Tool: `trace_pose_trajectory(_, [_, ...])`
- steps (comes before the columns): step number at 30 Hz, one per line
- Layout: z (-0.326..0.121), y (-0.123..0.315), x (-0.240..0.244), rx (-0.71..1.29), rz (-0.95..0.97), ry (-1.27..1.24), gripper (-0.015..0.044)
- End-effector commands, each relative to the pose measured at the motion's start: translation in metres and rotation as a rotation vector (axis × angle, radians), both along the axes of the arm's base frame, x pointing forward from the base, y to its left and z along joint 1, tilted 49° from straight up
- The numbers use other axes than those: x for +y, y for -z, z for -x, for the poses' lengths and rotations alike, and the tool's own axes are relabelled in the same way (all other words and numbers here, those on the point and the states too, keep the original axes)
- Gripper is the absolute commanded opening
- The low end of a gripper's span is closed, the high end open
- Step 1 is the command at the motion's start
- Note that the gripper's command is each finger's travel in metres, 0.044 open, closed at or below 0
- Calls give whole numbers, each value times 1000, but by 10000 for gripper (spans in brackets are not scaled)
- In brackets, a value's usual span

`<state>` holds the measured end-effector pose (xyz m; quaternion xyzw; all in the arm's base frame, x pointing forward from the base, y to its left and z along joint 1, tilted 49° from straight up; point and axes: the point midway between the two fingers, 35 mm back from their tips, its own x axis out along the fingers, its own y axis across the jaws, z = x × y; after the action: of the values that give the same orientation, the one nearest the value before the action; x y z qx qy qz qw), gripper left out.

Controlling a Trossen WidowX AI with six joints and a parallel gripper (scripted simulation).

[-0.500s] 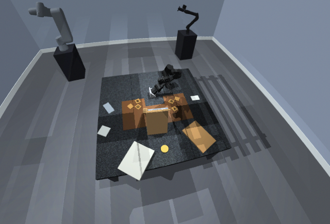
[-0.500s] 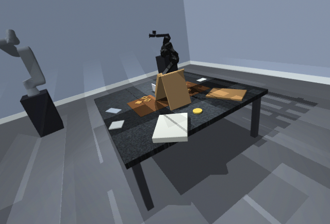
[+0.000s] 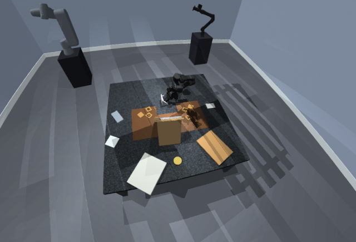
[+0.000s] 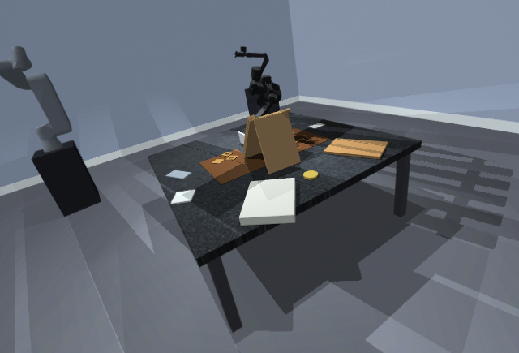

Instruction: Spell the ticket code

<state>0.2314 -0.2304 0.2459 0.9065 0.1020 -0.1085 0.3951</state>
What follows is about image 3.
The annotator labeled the yellow round disc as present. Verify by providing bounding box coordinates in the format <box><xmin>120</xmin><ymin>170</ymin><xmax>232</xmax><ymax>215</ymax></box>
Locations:
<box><xmin>174</xmin><ymin>156</ymin><xmax>182</xmax><ymax>165</ymax></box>

